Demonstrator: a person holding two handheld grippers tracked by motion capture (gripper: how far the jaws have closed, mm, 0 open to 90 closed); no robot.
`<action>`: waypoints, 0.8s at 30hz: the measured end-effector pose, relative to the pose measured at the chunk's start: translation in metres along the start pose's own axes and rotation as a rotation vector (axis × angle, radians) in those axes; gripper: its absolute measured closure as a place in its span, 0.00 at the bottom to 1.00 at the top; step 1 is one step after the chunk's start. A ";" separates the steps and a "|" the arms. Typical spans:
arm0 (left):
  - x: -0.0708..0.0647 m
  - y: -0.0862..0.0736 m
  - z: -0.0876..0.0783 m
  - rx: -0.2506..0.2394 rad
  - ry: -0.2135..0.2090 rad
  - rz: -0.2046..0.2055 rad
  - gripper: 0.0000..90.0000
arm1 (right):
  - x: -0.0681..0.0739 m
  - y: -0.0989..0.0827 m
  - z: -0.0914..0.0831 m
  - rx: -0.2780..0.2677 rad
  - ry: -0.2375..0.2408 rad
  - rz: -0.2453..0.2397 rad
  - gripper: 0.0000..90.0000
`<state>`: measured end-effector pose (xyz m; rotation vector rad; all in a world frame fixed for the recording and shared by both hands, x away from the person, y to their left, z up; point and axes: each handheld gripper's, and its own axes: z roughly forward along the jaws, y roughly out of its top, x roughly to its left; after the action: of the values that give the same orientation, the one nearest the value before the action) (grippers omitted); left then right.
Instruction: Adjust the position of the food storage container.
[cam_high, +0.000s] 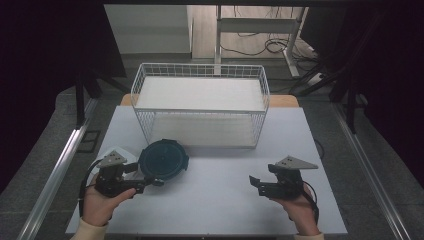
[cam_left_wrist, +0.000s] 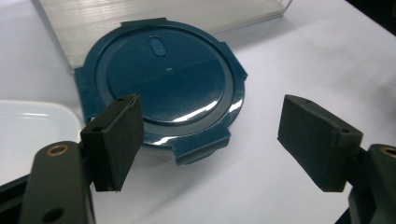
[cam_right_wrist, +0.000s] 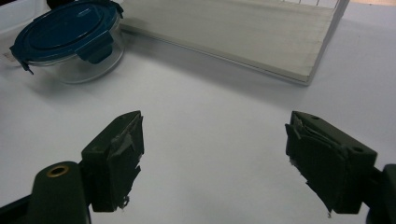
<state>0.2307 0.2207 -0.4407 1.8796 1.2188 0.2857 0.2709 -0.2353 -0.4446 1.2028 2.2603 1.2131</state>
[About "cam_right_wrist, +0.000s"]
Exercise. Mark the glass container with blue lid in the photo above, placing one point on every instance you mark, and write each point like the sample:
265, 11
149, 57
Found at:
70, 43

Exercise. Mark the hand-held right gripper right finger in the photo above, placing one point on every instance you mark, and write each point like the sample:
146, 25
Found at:
323, 168

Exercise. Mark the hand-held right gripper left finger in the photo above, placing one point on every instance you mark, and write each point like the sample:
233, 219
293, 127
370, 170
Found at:
115, 168

